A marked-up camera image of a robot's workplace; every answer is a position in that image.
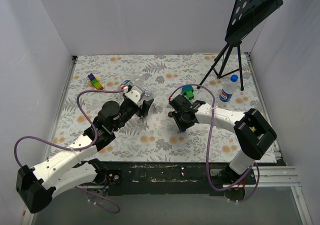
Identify Pepsi plastic bottle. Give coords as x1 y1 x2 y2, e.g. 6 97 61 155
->
219 78 238 103

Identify blue label bottle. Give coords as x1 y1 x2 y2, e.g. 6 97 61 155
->
142 88 154 103

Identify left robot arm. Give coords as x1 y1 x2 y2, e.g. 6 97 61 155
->
15 98 154 214

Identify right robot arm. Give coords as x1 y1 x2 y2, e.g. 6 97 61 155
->
169 100 277 184

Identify clear lying bottle silver label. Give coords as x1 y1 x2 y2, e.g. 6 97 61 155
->
118 72 149 90

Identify green blue toy bricks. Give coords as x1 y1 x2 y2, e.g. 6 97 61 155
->
181 85 195 100

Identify floral table cloth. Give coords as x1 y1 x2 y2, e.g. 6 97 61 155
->
52 54 263 163

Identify multicolour toy brick stack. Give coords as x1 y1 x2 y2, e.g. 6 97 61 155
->
87 73 104 91

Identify black base beam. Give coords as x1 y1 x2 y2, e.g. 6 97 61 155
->
84 161 258 196

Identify black music stand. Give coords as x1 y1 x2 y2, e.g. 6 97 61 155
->
200 0 284 91

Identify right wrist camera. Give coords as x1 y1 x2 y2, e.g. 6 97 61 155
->
169 94 203 113

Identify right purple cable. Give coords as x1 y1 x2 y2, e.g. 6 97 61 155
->
168 83 261 204

